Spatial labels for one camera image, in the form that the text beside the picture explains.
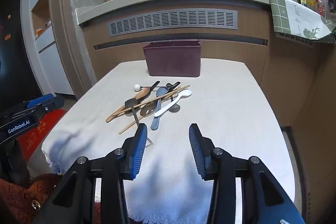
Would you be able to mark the red floor mat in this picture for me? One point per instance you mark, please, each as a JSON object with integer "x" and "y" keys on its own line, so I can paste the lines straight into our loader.
{"x": 34, "y": 137}

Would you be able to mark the rust fleece garment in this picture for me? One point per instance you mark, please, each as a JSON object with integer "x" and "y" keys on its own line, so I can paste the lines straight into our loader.
{"x": 15, "y": 203}

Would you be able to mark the wooden chopstick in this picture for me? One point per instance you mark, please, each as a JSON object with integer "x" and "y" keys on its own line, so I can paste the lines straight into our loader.
{"x": 131, "y": 126}
{"x": 168, "y": 95}

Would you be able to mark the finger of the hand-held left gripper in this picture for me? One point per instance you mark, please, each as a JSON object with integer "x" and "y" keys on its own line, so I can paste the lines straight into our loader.
{"x": 42, "y": 100}
{"x": 53, "y": 104}

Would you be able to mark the purple plastic utensil container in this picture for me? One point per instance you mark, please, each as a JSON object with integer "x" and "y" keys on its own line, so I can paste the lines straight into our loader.
{"x": 172, "y": 61}

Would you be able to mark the green checkered cloth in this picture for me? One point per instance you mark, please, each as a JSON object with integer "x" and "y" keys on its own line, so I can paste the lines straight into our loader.
{"x": 299, "y": 16}

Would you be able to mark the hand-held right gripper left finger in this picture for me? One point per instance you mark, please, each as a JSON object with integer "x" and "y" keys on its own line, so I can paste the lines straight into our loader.
{"x": 139, "y": 150}

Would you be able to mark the small grey vent grille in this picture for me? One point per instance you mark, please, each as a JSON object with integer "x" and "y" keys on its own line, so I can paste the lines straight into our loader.
{"x": 294, "y": 39}

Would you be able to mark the white shelf cabinet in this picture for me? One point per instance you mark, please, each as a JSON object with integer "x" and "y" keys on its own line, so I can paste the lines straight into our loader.
{"x": 50, "y": 50}

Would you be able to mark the white ball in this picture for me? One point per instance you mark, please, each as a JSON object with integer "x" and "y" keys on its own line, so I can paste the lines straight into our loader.
{"x": 136, "y": 87}

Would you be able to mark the white plastic spoon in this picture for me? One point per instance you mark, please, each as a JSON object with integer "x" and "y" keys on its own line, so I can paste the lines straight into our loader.
{"x": 185, "y": 93}

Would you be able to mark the white tablecloth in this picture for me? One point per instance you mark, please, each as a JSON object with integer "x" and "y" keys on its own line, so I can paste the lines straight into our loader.
{"x": 231, "y": 121}

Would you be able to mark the black refrigerator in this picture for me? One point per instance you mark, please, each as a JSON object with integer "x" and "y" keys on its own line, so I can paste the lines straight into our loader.
{"x": 13, "y": 43}

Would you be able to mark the wooden spoon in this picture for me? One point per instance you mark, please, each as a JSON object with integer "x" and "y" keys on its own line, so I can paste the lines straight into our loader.
{"x": 143, "y": 94}

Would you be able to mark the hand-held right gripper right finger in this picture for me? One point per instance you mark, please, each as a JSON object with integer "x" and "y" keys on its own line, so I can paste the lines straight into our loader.
{"x": 197, "y": 150}

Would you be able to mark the blue-grey plastic spoon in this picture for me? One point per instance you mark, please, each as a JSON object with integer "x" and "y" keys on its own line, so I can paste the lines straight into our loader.
{"x": 157, "y": 116}

